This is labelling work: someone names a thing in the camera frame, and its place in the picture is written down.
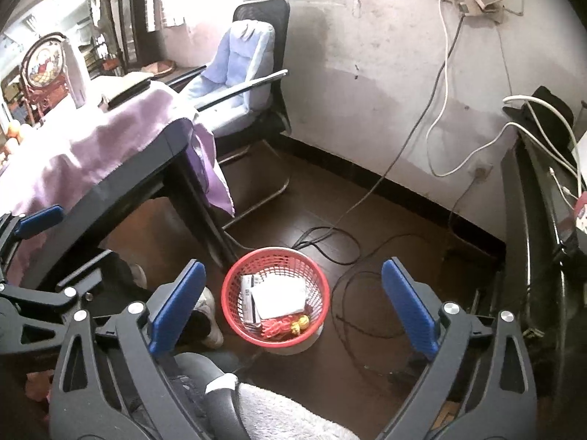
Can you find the red plastic waste basket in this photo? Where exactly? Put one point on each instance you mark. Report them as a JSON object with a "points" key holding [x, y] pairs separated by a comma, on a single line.
{"points": [[283, 261]]}

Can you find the purple tablecloth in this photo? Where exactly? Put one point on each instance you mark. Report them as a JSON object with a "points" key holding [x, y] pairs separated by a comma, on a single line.
{"points": [[78, 147]]}

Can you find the red foam fruit net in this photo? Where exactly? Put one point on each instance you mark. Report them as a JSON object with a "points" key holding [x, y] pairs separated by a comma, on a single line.
{"points": [[277, 328]]}

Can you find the yellow foam fruit net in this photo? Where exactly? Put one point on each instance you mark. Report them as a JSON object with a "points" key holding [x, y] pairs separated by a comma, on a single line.
{"points": [[300, 325]]}

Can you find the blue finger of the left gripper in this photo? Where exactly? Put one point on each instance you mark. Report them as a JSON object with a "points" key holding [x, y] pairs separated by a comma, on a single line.
{"points": [[36, 223]]}

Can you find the round embroidered screen ornament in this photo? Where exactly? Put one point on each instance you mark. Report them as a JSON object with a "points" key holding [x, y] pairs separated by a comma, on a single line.
{"points": [[42, 73]]}

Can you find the white sneaker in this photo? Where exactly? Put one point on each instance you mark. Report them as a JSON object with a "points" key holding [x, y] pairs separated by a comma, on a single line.
{"points": [[210, 333]]}

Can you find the white red medicine box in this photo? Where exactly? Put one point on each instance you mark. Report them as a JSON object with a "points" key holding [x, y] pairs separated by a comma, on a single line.
{"points": [[250, 315]]}

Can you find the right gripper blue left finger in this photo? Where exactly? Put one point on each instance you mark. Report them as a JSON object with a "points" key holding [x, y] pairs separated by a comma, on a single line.
{"points": [[170, 307]]}

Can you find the silver metal bottle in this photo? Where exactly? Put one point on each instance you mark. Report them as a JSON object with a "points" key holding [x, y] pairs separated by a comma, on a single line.
{"points": [[77, 76]]}

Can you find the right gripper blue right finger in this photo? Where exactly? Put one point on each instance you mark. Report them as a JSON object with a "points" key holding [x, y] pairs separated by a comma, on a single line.
{"points": [[416, 305]]}

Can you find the white floral paper napkin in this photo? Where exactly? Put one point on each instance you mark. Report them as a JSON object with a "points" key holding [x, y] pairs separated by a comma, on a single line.
{"points": [[280, 295]]}

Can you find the orange fruit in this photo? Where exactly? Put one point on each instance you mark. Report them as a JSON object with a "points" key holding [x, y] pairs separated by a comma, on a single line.
{"points": [[14, 131]]}

